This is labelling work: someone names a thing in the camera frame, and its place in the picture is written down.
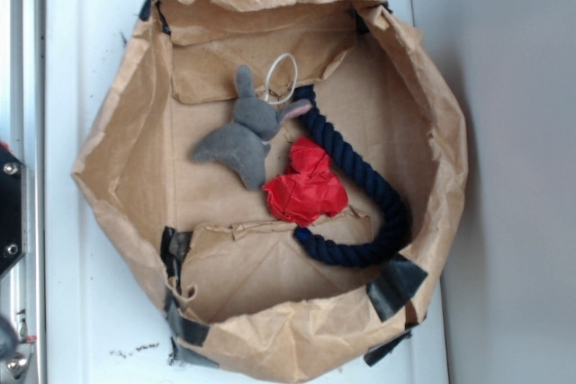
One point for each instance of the gray plush bunny toy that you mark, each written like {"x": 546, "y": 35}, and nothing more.
{"x": 244, "y": 143}

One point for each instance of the brown paper bag bin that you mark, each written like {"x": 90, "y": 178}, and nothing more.
{"x": 243, "y": 291}

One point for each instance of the crumpled red paper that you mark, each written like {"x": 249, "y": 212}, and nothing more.
{"x": 307, "y": 189}

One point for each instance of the white plastic tray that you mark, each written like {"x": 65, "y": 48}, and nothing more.
{"x": 101, "y": 327}

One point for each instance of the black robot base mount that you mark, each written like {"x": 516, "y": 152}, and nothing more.
{"x": 12, "y": 196}

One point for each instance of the aluminium frame rail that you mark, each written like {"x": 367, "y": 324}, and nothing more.
{"x": 23, "y": 340}

